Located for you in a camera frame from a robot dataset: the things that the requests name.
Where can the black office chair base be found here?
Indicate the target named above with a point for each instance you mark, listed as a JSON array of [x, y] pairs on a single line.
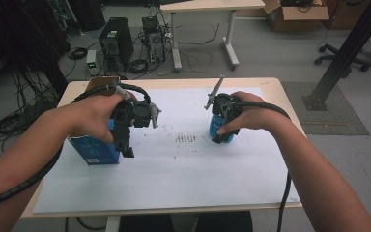
[[335, 54]]

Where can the blue bottle with white cap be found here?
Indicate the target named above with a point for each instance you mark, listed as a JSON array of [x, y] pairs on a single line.
[[214, 126]]

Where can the white desk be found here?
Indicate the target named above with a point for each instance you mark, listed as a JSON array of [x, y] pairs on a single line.
[[206, 5]]

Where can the open brown cardboard box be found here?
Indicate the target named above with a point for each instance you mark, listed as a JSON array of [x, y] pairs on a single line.
[[299, 16]]

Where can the person's right hand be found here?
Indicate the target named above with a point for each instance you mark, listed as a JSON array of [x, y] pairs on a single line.
[[257, 117]]

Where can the black metal post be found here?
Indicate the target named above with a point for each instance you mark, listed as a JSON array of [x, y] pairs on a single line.
[[344, 54]]

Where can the blue cardboard box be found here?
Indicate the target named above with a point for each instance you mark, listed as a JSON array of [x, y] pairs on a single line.
[[93, 151]]

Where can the white table leg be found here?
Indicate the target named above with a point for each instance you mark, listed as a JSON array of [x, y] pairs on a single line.
[[112, 224]]

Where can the person's dark trousers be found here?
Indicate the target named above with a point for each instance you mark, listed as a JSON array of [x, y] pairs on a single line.
[[141, 224]]

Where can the person's left hand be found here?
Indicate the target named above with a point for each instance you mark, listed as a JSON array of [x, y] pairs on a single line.
[[90, 116]]

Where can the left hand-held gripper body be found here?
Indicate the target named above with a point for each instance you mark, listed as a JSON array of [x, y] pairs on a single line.
[[140, 112]]

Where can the open grey computer tower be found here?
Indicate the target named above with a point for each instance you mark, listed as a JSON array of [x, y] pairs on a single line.
[[154, 42]]

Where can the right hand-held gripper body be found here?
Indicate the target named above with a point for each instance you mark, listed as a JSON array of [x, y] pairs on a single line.
[[227, 104]]

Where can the white table sheet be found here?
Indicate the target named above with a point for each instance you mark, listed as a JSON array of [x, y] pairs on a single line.
[[174, 180]]

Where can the black computer tower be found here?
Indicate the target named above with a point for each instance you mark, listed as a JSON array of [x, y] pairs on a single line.
[[117, 38]]

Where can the small white power unit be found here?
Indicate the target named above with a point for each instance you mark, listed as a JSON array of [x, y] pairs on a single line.
[[91, 63]]

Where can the grey floor mat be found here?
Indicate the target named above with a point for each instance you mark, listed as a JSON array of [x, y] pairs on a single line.
[[335, 119]]

